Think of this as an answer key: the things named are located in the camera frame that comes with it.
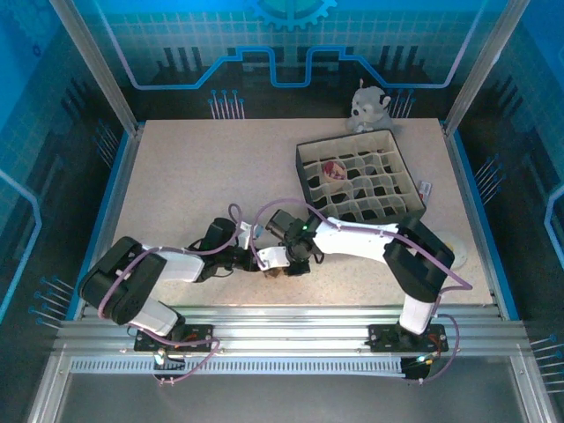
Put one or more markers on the white round disc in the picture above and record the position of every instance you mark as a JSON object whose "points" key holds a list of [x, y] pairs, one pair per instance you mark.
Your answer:
{"points": [[458, 253]]}

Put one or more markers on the brown argyle sock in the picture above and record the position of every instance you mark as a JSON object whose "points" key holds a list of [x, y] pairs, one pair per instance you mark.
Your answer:
{"points": [[274, 274]]}

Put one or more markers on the beige red striped sock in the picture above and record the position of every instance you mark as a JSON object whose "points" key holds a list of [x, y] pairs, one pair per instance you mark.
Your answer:
{"points": [[335, 172]]}

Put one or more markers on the aluminium frame rail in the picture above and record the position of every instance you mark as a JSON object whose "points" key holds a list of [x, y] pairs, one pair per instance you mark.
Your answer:
{"points": [[286, 326]]}

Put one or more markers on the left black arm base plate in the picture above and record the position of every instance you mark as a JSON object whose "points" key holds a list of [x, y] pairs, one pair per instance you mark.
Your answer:
{"points": [[198, 339]]}

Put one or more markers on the grey plush husky toy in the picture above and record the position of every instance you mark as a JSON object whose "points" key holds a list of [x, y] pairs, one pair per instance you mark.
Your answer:
{"points": [[370, 108]]}

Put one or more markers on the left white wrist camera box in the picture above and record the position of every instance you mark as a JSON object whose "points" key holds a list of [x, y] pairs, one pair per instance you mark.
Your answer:
{"points": [[246, 234]]}

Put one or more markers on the small white plastic packet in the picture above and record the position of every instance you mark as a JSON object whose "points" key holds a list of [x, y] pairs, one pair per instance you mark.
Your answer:
{"points": [[426, 190]]}

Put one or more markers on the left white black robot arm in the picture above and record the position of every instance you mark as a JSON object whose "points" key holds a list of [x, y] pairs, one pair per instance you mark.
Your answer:
{"points": [[128, 282]]}

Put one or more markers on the grey metal sheet panel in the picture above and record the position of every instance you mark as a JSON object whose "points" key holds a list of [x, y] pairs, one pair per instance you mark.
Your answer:
{"points": [[286, 401]]}

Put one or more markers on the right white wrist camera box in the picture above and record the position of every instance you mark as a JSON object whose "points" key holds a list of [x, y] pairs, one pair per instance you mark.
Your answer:
{"points": [[274, 257]]}

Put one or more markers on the aluminium frame post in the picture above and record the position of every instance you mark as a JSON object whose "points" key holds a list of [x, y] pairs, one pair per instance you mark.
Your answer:
{"points": [[484, 57], [88, 57]]}

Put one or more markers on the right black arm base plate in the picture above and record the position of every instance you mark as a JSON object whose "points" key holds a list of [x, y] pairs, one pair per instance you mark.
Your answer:
{"points": [[383, 338]]}

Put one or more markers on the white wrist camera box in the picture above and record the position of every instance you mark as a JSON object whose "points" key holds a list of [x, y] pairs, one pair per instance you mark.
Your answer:
{"points": [[246, 234], [274, 257]]}

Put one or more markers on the dark fabric sock organizer box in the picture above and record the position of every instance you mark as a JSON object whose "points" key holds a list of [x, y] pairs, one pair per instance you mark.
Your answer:
{"points": [[379, 194]]}

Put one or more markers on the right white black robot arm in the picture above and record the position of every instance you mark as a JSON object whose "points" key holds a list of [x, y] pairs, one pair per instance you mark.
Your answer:
{"points": [[414, 260]]}

